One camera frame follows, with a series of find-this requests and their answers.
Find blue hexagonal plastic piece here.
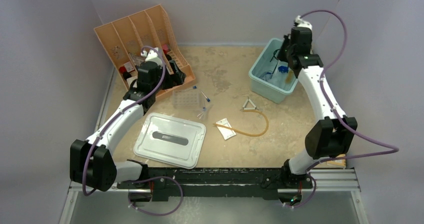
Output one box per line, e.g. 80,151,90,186
277,65,289,73

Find brown test tube brush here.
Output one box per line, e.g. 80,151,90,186
285,70,296,85

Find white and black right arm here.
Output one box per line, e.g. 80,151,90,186
278,26,358,188

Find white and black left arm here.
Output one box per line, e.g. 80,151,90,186
70,58,186,196

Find clear test tube rack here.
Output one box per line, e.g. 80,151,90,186
172,90,203,109

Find blue-capped test tube angled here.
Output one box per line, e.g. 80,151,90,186
200,90,211,103

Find mint green plastic bin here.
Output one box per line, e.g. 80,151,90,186
248,38,298,104

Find red black item in organizer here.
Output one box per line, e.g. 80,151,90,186
118,61,135,81

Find white plastic bin lid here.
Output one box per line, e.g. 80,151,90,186
133,112,206,169

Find peach plastic desk organizer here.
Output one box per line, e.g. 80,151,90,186
94,4,197,100

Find white small plastic packet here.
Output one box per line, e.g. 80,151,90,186
215,118,236,141

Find amber rubber tubing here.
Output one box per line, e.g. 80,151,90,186
213,109,270,138

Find yellow spiral notebook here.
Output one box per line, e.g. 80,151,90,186
326,159,347,169

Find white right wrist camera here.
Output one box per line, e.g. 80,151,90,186
294,15,313,31

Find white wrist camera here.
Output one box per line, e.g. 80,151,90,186
140,47,165,66
294,15,313,31

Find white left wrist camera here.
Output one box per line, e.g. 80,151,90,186
140,47,165,66

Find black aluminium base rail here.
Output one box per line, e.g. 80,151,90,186
117,167,314,202

